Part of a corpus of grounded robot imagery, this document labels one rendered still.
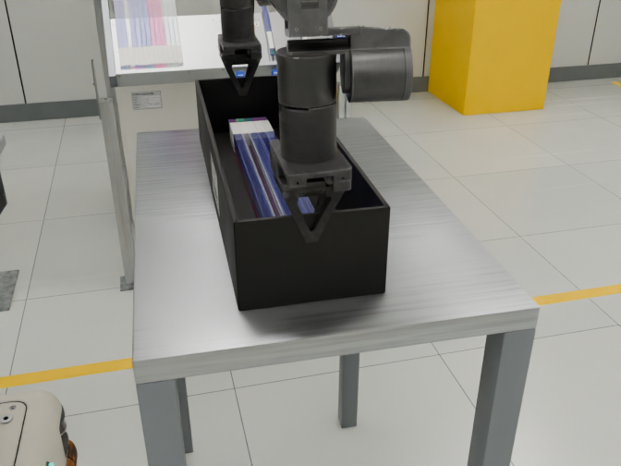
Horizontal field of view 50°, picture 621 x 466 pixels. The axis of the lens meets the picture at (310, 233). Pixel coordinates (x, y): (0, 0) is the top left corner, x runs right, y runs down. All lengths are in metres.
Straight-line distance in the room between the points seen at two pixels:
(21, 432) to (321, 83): 1.03
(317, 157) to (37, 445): 0.95
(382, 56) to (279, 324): 0.30
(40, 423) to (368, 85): 1.05
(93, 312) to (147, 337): 1.54
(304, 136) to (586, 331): 1.69
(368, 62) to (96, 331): 1.66
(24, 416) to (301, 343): 0.88
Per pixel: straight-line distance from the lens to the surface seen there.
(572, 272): 2.54
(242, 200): 0.99
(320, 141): 0.66
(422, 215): 0.98
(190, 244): 0.90
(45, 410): 1.51
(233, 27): 1.19
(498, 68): 4.09
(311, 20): 0.63
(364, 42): 0.65
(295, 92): 0.64
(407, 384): 1.91
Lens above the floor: 1.23
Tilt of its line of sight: 28 degrees down
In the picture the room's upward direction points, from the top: straight up
